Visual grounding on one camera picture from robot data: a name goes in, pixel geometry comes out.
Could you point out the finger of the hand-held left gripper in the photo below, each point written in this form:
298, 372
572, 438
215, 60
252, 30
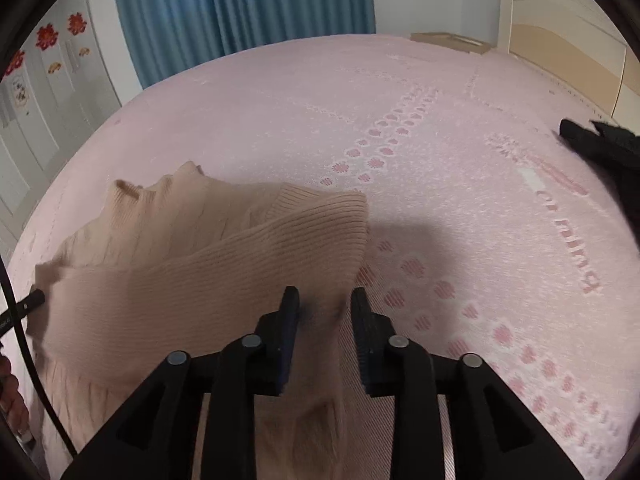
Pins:
25, 307

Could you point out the black cloth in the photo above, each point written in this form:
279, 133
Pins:
605, 145

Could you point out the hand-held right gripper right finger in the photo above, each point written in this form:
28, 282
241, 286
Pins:
361, 340

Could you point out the light wooden bedside table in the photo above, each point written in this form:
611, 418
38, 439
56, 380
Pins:
450, 41

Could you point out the blue curtain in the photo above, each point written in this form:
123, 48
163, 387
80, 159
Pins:
240, 15

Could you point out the cream wooden headboard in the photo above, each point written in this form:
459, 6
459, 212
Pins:
565, 35

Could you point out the person's left hand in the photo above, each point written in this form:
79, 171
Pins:
12, 390

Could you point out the beige ribbed knit sweater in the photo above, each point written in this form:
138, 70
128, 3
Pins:
200, 260

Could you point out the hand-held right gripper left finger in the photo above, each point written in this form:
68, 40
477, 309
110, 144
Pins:
287, 332

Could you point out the pink patterned bed cover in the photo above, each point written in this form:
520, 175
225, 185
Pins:
425, 185

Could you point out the white wardrobe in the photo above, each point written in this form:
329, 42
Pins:
95, 90

